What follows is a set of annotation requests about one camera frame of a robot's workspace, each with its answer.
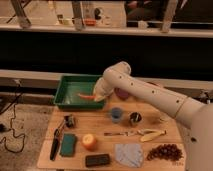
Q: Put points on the green sponge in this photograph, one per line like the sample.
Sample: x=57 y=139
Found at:
x=68 y=145

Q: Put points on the orange apple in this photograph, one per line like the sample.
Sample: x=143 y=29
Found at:
x=89 y=141

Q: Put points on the yellow banana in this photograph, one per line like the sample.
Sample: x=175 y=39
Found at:
x=149 y=135

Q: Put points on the green plastic tray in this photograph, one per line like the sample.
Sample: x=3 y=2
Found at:
x=71 y=87

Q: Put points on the black handled knife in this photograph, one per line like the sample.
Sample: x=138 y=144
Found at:
x=56 y=141

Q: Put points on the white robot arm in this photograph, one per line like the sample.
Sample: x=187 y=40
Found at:
x=193 y=114

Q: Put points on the silver fork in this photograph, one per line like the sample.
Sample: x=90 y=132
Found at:
x=127 y=133

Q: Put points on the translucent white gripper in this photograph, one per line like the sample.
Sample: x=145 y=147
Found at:
x=101 y=90

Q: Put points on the dark metal can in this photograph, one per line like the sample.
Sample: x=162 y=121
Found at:
x=135 y=118

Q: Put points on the small black binder clip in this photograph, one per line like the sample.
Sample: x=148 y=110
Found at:
x=69 y=121

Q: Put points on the blue cup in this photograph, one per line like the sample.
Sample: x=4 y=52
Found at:
x=116 y=114

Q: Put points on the bunch of dark grapes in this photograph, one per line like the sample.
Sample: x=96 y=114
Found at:
x=165 y=151

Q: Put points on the purple bowl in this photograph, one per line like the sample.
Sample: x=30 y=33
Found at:
x=123 y=95

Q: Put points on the wooden board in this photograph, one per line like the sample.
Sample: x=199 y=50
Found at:
x=97 y=122

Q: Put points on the grey blue cloth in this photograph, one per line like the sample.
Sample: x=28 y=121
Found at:
x=130 y=155

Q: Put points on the black rectangular block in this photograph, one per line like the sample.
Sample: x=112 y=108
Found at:
x=97 y=160

